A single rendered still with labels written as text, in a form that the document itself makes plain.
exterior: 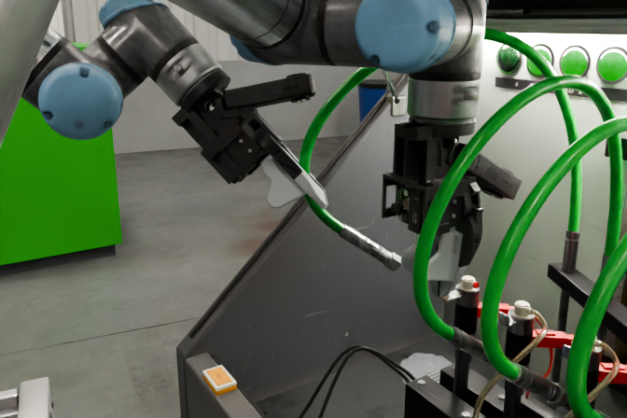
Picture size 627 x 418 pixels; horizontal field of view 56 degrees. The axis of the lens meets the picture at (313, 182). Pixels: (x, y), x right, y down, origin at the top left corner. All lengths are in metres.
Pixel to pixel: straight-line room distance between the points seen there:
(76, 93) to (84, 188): 3.21
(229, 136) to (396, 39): 0.29
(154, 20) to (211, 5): 0.29
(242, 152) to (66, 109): 0.21
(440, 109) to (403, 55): 0.13
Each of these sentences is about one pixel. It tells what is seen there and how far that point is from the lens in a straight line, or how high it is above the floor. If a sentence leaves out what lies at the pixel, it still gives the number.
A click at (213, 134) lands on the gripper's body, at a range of 0.74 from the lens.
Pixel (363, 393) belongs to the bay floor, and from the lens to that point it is 1.07.
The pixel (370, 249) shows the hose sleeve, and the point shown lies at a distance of 0.77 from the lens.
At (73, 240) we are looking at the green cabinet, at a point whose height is 0.16.
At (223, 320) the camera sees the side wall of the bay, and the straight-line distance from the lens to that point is 0.95.
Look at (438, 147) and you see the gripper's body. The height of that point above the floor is 1.31.
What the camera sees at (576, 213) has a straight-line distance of 0.88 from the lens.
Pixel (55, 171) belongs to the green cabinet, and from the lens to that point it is 3.77.
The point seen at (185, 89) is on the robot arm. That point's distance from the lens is 0.74.
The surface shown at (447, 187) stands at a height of 1.29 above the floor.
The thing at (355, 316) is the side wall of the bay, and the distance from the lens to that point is 1.09.
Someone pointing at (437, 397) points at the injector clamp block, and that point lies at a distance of 0.81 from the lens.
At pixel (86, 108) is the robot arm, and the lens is 0.62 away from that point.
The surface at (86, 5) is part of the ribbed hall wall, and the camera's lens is 6.92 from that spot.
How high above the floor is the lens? 1.44
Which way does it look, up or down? 15 degrees down
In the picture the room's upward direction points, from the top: straight up
